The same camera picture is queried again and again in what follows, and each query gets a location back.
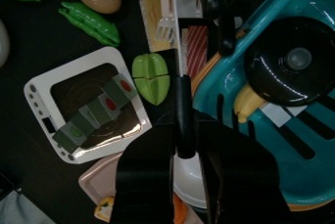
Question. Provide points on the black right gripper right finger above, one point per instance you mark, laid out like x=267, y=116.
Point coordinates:
x=244, y=182

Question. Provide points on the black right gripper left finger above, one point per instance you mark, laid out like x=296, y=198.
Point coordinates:
x=143, y=175

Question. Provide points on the pink toy plate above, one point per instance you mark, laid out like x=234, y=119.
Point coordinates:
x=102, y=179

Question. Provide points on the white toy bowl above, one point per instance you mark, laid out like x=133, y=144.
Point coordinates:
x=188, y=182

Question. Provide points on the orange toy carrot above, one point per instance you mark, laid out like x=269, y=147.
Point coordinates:
x=179, y=211

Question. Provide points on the yellow white toy piece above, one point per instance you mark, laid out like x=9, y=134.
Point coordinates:
x=103, y=210

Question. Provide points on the teal basket orange rim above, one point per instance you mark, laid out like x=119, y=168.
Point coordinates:
x=300, y=156

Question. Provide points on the grey-green roll red dots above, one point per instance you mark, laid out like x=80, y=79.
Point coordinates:
x=98, y=112

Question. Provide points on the yellow toy banana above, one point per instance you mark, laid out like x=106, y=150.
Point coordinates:
x=246, y=104

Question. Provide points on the pale grey object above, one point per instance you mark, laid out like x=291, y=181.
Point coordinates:
x=21, y=210

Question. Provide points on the light green cut vegetable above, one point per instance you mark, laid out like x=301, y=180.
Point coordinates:
x=150, y=78

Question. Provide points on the black pot lid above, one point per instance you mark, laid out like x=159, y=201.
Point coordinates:
x=279, y=78

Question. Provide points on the white toy induction stove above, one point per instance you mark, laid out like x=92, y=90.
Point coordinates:
x=41, y=91

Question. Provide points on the red striped toy bacon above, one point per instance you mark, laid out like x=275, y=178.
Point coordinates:
x=197, y=48

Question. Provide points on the white toy fork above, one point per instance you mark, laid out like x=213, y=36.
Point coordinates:
x=165, y=27

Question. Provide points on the green toy pea pod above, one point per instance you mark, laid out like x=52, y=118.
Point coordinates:
x=88, y=22

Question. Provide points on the yellow toy cheese slice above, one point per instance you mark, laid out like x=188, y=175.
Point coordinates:
x=150, y=9

